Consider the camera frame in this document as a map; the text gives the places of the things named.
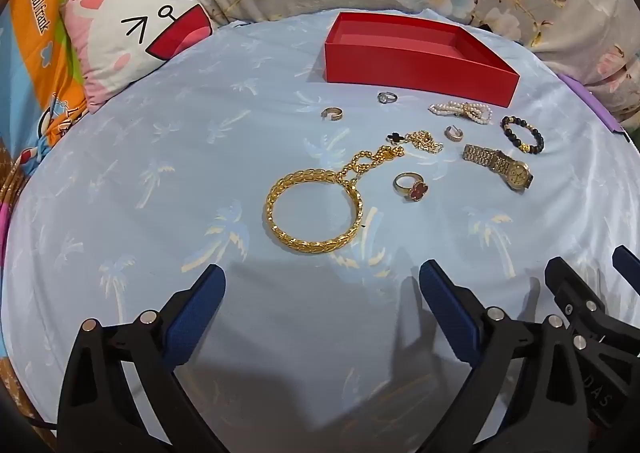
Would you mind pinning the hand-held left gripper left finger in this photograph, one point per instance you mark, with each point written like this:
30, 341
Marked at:
196, 313

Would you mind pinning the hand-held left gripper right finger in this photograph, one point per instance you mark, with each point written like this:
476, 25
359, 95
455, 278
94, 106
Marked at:
449, 313

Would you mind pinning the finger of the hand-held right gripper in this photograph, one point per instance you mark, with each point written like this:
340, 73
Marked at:
567, 285
627, 263

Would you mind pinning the gold wristwatch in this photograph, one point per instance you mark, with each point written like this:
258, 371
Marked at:
497, 165

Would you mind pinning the gold braided bangle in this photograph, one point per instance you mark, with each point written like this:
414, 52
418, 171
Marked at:
312, 210

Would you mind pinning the gold hoop earring dark stones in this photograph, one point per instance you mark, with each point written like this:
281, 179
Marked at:
331, 114

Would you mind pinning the red cardboard box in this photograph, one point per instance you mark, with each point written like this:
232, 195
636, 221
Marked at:
415, 60

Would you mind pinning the light blue palm print cloth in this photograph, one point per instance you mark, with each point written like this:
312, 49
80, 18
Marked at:
175, 193

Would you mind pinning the purple flat object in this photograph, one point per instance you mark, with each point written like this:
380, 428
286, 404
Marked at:
595, 105

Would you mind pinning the pale gold hoop earring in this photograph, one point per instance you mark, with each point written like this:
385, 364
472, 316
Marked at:
454, 133

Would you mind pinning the cat face pillow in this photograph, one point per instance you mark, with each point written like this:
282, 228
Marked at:
125, 33

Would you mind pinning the colourful cartoon printed mat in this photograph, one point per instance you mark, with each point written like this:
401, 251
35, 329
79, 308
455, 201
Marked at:
40, 33

